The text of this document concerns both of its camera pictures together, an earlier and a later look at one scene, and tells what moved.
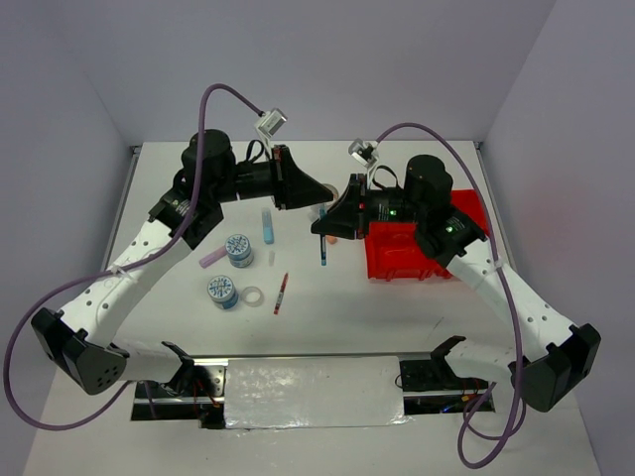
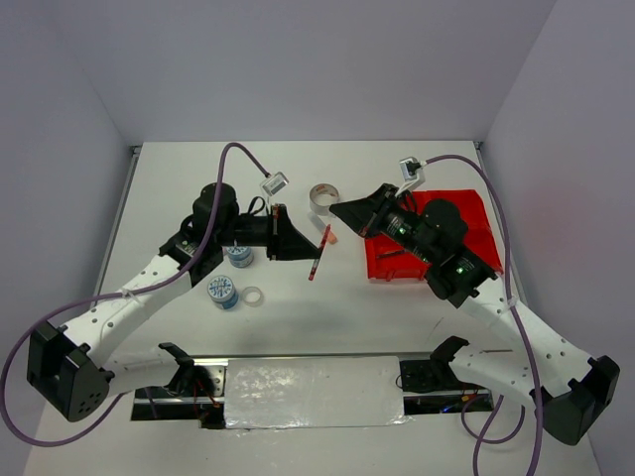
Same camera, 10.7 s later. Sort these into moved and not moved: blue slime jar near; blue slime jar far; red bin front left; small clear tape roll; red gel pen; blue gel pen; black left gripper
Moved: black left gripper; blue gel pen; red gel pen
Not moved: red bin front left; small clear tape roll; blue slime jar far; blue slime jar near
